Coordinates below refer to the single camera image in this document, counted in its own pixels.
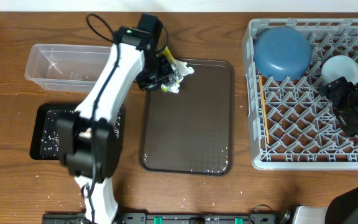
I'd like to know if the white tissue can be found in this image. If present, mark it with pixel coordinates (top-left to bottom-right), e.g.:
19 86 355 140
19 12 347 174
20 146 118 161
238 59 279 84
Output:
175 60 195 77

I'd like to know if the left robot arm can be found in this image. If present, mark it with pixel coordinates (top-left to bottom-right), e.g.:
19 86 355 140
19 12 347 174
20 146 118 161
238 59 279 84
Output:
56 14 174 223

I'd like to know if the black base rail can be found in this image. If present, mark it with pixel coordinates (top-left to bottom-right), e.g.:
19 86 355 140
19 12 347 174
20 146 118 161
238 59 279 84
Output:
41 213 278 224

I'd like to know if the wooden chopstick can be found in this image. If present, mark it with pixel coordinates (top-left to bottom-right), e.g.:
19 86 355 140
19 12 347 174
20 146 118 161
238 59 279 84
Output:
259 75 270 145

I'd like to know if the black plastic tray bin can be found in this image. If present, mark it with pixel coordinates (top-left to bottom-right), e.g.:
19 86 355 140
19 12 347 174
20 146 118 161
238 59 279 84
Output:
29 103 125 160

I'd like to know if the clear plastic bin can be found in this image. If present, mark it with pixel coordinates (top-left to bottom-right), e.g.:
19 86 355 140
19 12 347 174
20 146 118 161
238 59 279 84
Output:
25 44 111 93

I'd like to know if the large blue plate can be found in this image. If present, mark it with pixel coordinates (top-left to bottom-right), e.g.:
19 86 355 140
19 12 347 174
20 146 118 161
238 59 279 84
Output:
254 27 312 81

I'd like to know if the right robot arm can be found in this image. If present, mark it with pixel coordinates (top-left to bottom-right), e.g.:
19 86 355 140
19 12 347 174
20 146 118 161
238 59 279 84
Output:
277 75 358 223

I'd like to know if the foil snack wrapper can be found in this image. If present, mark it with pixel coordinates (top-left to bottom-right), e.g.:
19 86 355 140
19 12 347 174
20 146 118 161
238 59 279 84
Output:
159 47 186 93

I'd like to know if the small light blue bowl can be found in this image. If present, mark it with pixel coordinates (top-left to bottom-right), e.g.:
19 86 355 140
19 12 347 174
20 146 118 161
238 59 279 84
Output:
321 55 358 85

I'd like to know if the grey dishwasher rack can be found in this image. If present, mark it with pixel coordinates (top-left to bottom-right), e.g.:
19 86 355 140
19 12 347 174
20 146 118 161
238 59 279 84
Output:
242 18 358 170

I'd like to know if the dark brown serving tray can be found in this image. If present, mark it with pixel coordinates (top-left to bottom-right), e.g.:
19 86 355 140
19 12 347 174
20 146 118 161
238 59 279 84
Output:
139 59 235 177

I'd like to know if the pile of white rice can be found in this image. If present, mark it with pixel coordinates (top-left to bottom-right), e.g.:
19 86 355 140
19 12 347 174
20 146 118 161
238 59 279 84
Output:
39 110 122 156

